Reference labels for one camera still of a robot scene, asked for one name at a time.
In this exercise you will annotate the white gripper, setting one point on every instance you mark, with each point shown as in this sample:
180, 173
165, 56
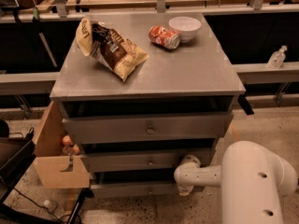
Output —
184, 175

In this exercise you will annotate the grey bottom drawer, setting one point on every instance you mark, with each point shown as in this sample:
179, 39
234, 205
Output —
134, 183

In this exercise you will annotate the grey drawer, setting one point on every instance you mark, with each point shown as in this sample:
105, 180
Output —
142, 160
134, 128
134, 183

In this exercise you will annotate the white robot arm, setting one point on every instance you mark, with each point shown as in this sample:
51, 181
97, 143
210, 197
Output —
252, 179

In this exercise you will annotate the grey middle drawer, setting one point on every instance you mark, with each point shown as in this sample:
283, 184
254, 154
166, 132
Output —
142, 160

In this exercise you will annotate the grey top drawer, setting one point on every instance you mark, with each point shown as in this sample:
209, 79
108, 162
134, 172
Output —
134, 128

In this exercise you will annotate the grey drawer cabinet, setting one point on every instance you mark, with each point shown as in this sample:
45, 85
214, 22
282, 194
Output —
194, 78

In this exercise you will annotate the red apple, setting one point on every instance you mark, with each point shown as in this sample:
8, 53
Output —
76, 149
67, 141

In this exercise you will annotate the wooden side box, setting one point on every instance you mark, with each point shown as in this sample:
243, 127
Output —
56, 170

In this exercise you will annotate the orange soda can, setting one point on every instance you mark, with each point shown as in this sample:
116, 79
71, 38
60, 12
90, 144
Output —
164, 37

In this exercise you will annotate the clear sanitizer bottle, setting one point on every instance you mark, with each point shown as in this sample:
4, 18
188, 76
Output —
277, 58

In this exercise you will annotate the white bowl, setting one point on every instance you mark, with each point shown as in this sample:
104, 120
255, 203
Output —
187, 27

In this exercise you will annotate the yellow brown chip bag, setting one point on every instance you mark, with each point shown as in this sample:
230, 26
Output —
109, 47

